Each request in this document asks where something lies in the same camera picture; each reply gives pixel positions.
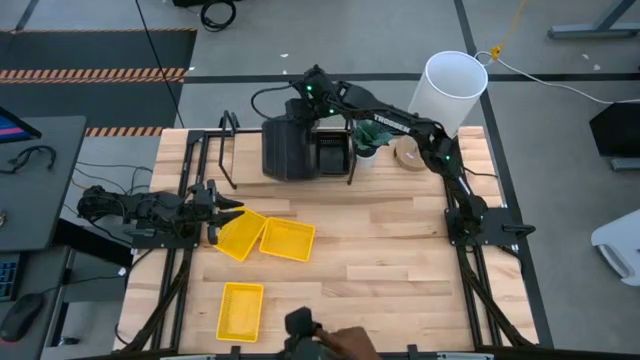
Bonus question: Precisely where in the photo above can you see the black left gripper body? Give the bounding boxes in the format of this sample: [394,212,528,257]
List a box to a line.
[192,178,221,246]

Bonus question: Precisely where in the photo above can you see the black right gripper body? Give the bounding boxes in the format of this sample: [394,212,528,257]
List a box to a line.
[285,97,331,132]

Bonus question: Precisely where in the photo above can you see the yellow slotted plastic basket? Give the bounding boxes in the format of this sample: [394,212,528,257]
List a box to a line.
[258,216,317,264]
[213,205,268,263]
[215,281,265,344]

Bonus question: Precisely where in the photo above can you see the translucent grey plastic bin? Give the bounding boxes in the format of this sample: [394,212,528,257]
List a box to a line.
[261,115,321,182]

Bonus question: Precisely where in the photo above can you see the black slotted plastic basket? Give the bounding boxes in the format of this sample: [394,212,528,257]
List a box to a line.
[317,130,352,177]

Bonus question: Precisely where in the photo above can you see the dark keyboard shelf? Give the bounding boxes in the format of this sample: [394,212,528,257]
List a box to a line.
[0,244,76,360]

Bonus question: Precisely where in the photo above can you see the green plant in white pot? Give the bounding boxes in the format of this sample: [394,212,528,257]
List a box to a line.
[348,118,397,169]

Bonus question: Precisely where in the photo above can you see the white shade wooden base lamp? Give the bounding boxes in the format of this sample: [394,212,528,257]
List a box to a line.
[393,50,489,173]

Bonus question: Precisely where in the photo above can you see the dark grey desk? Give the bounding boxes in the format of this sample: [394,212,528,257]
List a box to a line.
[0,115,88,252]

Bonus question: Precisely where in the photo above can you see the person's hand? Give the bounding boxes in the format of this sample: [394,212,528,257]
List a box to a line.
[319,325,382,360]

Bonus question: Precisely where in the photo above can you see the black hazard striped floor mat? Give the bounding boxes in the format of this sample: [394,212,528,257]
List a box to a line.
[0,28,198,137]

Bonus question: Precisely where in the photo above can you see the computer monitor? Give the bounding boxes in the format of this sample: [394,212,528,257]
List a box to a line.
[0,105,44,145]

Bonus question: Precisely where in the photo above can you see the black keyboard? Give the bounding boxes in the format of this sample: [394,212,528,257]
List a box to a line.
[0,252,22,304]

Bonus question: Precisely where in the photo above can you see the black computer mouse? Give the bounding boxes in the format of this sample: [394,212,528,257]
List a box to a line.
[0,292,45,344]

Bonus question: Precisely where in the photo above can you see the background table grey legs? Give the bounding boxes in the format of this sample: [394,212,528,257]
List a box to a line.
[546,0,640,41]

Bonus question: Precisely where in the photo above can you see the black panel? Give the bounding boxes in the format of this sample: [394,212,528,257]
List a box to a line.
[588,101,640,159]

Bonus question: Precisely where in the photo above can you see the white plastic object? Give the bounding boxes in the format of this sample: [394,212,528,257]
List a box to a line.
[590,208,640,288]

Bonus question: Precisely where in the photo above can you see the wooden shelf black metal frame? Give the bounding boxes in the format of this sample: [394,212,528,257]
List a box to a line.
[217,109,359,191]

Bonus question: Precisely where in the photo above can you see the coiled black cable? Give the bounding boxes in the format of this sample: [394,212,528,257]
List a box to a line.
[199,0,238,33]

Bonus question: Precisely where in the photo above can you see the black table-level camera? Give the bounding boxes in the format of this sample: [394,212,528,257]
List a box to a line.
[283,306,326,360]

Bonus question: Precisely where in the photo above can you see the thin black hanging cable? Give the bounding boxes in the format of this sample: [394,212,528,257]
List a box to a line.
[134,0,186,129]

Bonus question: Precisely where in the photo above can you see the black cable loop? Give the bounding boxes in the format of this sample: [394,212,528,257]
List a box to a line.
[0,144,58,176]

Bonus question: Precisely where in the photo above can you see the yellow cable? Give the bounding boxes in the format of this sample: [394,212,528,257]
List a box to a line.
[489,0,529,62]

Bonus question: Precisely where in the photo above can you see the metal rig frame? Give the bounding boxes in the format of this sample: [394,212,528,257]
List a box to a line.
[113,127,544,360]

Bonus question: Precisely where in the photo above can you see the white cable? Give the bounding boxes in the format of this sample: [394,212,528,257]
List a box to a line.
[473,49,640,106]

